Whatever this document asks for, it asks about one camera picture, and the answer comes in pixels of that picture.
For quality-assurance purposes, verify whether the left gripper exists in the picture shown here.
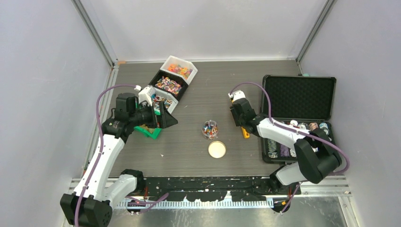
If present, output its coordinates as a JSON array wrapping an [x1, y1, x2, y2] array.
[[130, 101, 177, 129]]

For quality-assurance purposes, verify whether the green candy bin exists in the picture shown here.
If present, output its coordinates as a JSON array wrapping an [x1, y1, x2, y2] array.
[[134, 125, 162, 140]]

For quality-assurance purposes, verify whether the white lollipop bin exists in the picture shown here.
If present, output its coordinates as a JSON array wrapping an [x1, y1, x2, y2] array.
[[148, 86, 178, 114]]

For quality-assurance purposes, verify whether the yellow plastic scoop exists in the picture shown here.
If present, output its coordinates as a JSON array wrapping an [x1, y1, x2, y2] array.
[[241, 127, 250, 139]]

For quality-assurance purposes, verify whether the clear plastic jar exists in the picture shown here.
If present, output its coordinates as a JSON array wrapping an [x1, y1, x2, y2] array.
[[201, 120, 218, 140]]

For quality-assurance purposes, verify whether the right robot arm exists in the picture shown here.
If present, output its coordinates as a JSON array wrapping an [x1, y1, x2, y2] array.
[[228, 90, 342, 194]]

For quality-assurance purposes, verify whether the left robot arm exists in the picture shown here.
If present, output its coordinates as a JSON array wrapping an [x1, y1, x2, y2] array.
[[60, 93, 178, 227]]

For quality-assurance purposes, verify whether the black swirl lollipop bin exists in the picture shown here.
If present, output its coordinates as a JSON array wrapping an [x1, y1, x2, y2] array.
[[149, 70, 189, 101]]

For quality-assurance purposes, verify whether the white gummy candy bin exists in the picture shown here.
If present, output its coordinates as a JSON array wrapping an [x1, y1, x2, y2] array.
[[160, 55, 198, 85]]

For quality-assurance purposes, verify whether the black poker chip case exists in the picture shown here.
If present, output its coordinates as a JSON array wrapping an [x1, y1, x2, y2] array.
[[261, 75, 337, 143]]

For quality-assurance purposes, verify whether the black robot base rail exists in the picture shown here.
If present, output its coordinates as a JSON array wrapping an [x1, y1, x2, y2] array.
[[128, 176, 296, 202]]

